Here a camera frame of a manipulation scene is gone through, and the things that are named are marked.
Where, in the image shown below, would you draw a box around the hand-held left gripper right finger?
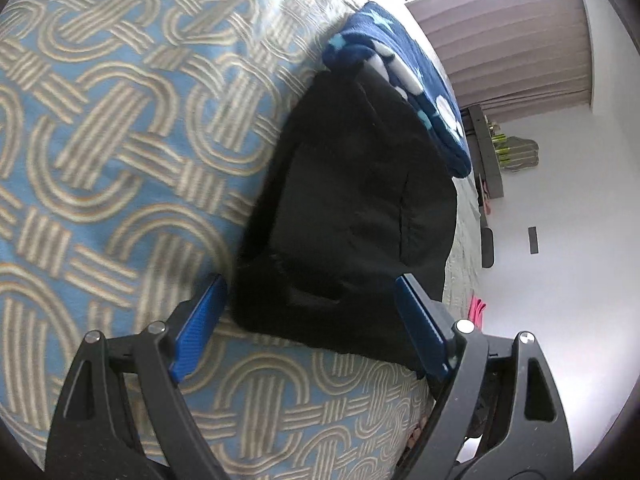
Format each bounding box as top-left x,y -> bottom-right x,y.
395,274 -> 574,480

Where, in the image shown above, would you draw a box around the bed with patterned bedspread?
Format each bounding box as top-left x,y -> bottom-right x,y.
0,0 -> 485,480

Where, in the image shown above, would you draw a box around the beige pink curtain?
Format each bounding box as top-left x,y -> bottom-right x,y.
407,0 -> 598,109

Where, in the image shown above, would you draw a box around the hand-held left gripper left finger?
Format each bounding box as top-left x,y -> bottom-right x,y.
45,274 -> 236,480

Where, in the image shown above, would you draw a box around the black pants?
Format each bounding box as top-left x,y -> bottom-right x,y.
231,71 -> 457,372

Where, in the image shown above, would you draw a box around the cloud shaped mirror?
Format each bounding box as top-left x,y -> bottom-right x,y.
510,136 -> 540,173

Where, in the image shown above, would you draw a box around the blue star print blanket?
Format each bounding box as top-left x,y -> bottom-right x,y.
322,1 -> 473,178

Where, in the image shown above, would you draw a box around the grey dressing table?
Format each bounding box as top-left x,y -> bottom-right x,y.
467,105 -> 503,200

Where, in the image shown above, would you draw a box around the dark chair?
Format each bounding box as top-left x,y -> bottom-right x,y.
480,227 -> 496,269

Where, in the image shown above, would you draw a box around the row of green bottles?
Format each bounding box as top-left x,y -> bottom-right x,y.
492,131 -> 513,167

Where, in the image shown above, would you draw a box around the pink cloth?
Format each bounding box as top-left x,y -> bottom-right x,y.
467,297 -> 489,329

